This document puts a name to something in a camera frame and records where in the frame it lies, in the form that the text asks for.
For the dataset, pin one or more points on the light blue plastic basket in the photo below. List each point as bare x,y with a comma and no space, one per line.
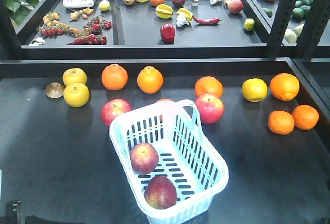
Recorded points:
186,157

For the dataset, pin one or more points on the small orange tangerine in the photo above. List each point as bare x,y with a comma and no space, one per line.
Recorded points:
164,99

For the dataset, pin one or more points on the bumpy orange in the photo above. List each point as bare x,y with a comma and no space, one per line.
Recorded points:
150,80
114,77

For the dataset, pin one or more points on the orange centre back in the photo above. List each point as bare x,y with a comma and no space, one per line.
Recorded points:
208,85

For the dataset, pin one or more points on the pink red apple right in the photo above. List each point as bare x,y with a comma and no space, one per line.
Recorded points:
210,107

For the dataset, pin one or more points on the pink red apple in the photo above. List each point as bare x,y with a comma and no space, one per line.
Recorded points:
113,109
210,107

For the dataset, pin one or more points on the pink red apple left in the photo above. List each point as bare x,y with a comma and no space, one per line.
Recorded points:
113,109

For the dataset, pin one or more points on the bumpy orange left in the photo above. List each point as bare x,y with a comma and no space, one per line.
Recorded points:
114,77

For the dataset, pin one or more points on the red bell pepper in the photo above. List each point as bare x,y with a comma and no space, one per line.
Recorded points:
167,33

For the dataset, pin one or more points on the white garlic bulb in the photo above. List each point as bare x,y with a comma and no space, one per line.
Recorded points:
181,21

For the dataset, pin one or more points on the yellow pear front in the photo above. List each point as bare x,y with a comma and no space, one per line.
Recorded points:
76,94

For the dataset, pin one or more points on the yellow pear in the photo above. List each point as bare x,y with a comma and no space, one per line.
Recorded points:
76,94
74,75

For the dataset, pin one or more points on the yellow orange fruit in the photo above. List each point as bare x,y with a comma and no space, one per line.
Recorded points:
254,90

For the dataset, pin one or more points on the red chili pepper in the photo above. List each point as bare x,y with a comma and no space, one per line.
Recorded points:
211,21

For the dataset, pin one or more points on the yellow pear back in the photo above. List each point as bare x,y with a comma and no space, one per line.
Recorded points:
74,75

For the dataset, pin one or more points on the black wooden produce stand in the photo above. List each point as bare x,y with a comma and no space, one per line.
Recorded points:
58,160

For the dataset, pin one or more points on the brown kiwi half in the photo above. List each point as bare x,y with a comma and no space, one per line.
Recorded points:
54,90

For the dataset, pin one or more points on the small orange right pair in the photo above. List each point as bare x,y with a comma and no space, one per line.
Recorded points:
281,122

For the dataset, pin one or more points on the orange with navel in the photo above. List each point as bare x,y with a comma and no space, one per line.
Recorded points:
284,86

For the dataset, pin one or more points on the small orange far right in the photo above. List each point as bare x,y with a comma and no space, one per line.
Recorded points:
305,117

